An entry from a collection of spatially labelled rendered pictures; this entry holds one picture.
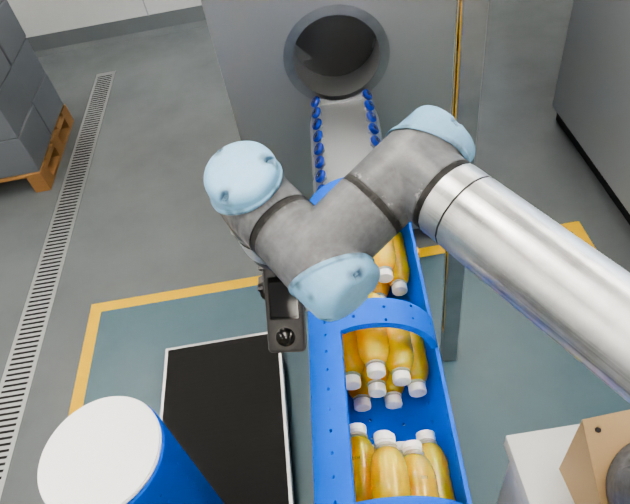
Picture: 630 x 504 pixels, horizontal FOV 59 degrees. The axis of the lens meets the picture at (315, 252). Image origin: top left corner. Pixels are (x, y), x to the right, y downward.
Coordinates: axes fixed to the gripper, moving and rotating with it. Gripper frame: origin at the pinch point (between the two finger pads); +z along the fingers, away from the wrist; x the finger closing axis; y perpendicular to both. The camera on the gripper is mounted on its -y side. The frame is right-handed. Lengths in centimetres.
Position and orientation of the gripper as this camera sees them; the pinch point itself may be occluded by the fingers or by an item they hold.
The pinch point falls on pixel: (304, 309)
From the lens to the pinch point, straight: 84.2
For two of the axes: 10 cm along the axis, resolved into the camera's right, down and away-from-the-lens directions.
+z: 1.6, 4.2, 8.9
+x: -9.9, 1.0, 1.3
